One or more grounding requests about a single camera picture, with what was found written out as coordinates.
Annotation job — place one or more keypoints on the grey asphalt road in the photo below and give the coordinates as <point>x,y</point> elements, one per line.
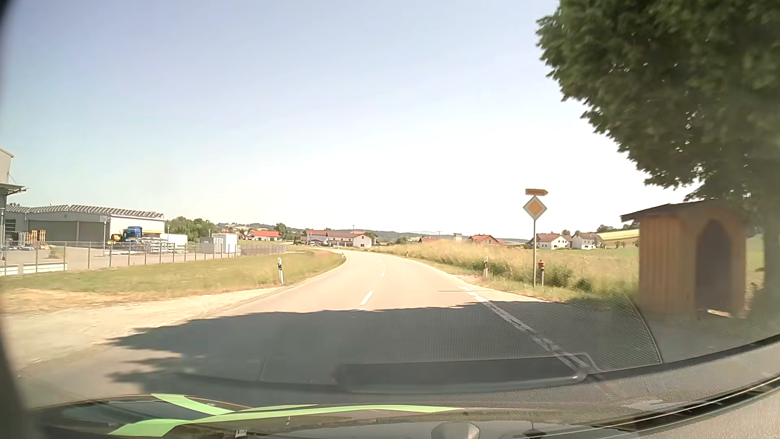
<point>378,332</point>

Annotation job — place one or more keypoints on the group of houses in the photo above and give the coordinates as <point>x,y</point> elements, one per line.
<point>332,238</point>

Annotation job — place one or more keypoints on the paved yard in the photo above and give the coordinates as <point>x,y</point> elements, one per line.
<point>91,257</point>

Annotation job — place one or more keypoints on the wooden shelter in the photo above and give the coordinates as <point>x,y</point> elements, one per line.
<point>685,259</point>

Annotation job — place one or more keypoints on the red hydrant post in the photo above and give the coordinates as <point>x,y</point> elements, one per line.
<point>541,269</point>

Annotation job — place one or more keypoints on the large green tree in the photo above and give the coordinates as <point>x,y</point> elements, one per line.
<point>688,85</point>

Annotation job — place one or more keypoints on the grass verge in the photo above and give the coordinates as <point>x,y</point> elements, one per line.
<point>164,277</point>

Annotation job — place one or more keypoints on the grey industrial hall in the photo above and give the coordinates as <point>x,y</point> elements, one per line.
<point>79,225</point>

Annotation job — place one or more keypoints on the metal mesh fence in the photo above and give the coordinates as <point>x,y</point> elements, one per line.
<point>122,253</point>

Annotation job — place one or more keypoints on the white container building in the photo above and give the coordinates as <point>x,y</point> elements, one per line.
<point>224,242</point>

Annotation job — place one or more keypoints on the blue lorry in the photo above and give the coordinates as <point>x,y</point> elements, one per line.
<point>131,234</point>

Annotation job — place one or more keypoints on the gravel strip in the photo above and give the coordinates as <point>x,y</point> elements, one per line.
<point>85,326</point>

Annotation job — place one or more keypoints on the road markings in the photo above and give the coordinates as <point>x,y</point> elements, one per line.
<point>506,317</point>

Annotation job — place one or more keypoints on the grey building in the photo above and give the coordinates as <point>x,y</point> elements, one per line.
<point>6,189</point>

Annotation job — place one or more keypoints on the white house red roof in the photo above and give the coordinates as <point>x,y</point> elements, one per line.
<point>551,241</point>

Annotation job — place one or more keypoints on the row of trees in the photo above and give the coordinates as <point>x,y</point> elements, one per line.
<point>192,228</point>

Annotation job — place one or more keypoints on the dry grass field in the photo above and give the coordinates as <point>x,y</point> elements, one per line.
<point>585,265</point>

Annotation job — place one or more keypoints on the car's own bonnet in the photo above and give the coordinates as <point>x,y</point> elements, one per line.
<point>390,420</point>

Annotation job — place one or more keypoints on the yellow diamond road sign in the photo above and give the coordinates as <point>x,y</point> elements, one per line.
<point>535,210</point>

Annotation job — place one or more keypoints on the house with red roof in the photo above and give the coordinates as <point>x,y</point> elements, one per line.
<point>485,239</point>

